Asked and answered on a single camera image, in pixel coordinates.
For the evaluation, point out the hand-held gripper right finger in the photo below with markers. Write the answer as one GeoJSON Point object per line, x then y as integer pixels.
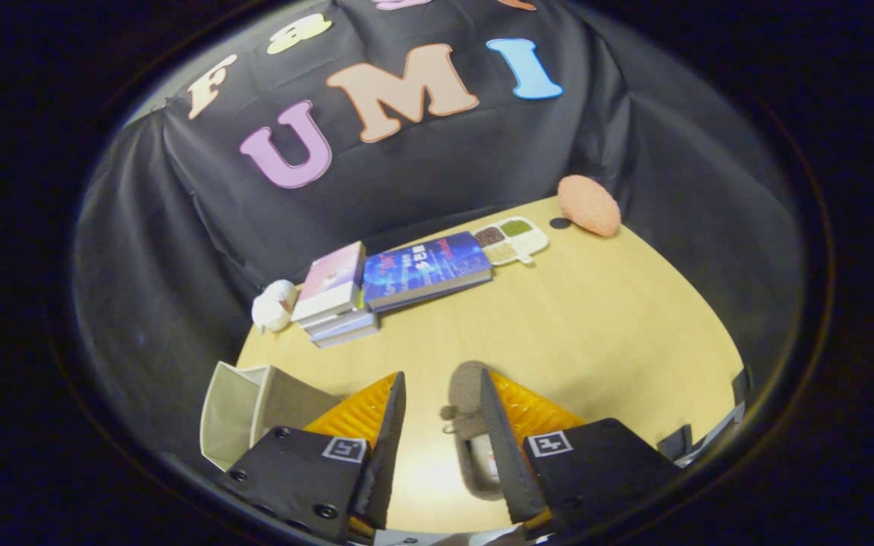
{"type": "Point", "coordinates": [509, 455]}

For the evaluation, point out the white divided grain tray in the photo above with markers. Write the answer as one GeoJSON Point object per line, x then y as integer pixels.
{"type": "Point", "coordinates": [513, 239]}

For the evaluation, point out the orange oval sponge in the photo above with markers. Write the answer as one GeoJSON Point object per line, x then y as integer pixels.
{"type": "Point", "coordinates": [589, 205]}

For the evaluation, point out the beige fabric storage box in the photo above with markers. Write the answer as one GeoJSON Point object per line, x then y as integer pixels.
{"type": "Point", "coordinates": [232, 413]}

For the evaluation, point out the dark metal frame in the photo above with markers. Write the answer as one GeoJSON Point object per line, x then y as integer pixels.
{"type": "Point", "coordinates": [676, 444]}

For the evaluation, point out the pink cover book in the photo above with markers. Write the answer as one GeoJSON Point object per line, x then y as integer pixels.
{"type": "Point", "coordinates": [331, 277]}

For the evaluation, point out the grey blue book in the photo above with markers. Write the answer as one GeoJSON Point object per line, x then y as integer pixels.
{"type": "Point", "coordinates": [350, 335]}

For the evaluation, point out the small black disc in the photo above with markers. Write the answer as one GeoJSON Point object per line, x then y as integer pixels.
{"type": "Point", "coordinates": [560, 223]}

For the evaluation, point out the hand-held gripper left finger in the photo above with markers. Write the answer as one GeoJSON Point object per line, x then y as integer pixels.
{"type": "Point", "coordinates": [382, 455]}

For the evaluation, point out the white plush toy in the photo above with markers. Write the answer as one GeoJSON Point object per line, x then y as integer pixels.
{"type": "Point", "coordinates": [274, 307]}

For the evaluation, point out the white book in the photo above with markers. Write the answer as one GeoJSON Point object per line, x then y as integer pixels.
{"type": "Point", "coordinates": [338, 322]}

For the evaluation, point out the blue cover book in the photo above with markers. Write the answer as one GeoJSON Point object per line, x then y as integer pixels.
{"type": "Point", "coordinates": [425, 265]}

